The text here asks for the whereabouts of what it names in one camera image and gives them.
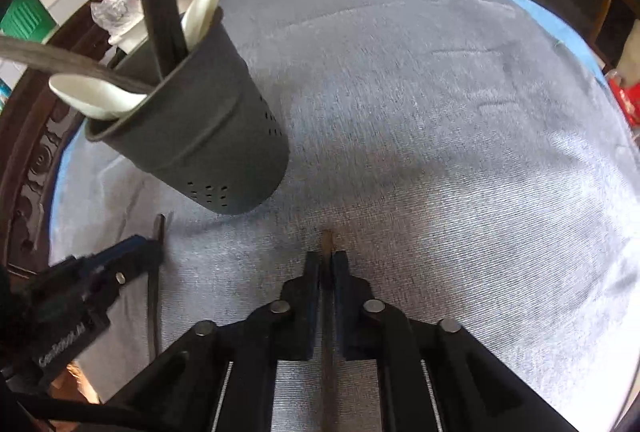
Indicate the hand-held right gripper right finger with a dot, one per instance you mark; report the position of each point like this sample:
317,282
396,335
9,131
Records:
345,292

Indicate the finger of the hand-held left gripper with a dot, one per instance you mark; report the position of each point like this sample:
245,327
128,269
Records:
125,283
131,245

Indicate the white basin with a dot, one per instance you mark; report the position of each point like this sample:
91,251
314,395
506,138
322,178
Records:
131,38

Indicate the red plastic chair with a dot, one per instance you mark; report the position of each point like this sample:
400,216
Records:
625,97

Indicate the plastic-wrapped glass bowl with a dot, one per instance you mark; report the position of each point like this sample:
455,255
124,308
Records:
112,7

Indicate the green thermos flask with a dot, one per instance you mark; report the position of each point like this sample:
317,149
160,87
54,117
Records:
22,15

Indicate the dark carved wooden sideboard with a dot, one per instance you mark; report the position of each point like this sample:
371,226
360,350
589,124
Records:
30,152

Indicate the dark grey perforated utensil holder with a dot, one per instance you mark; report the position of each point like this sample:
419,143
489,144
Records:
210,122

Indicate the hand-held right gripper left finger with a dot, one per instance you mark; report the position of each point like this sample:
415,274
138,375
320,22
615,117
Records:
307,292

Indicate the grey tablecloth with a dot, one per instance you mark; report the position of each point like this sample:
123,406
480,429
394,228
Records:
425,137

